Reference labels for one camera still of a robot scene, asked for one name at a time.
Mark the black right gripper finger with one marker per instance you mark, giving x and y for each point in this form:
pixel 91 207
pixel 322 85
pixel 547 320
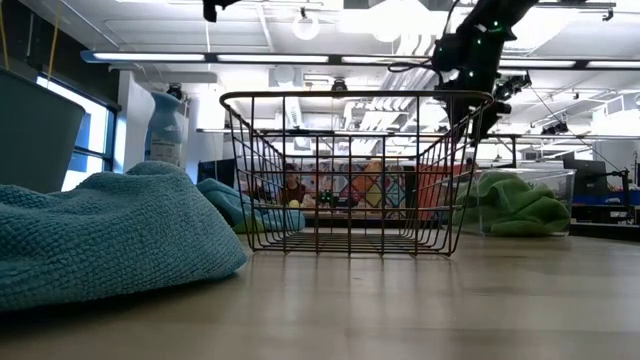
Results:
pixel 492 114
pixel 460 117

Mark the blue microfiber towel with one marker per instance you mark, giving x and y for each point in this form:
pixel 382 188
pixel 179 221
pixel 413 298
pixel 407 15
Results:
pixel 220 197
pixel 110 230

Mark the teal plastic bin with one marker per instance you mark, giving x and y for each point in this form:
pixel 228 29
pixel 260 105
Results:
pixel 35 135

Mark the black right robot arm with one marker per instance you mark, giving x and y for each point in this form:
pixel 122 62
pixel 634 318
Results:
pixel 505 12

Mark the black ceiling spotlight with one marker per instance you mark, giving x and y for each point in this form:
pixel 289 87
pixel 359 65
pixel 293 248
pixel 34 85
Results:
pixel 555 128
pixel 339 85
pixel 515 86
pixel 174 91

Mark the long linear ceiling light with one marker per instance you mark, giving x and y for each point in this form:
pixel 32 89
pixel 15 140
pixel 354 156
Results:
pixel 270 58

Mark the round white ceiling lamp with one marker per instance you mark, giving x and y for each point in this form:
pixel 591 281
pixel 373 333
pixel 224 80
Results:
pixel 306 25

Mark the black computer monitor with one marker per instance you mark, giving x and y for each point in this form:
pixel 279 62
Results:
pixel 215 172
pixel 587 180

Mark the clear plastic container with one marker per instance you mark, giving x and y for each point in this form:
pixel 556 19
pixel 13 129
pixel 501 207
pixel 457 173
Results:
pixel 570 200

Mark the light blue spray bottle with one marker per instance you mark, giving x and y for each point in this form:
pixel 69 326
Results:
pixel 164 130

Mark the window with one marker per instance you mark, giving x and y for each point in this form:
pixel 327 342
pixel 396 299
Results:
pixel 97 130

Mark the person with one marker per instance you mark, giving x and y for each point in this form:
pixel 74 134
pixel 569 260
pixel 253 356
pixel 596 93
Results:
pixel 292 192

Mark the colourful patterned wall panel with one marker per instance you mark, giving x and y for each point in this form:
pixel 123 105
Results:
pixel 372 192

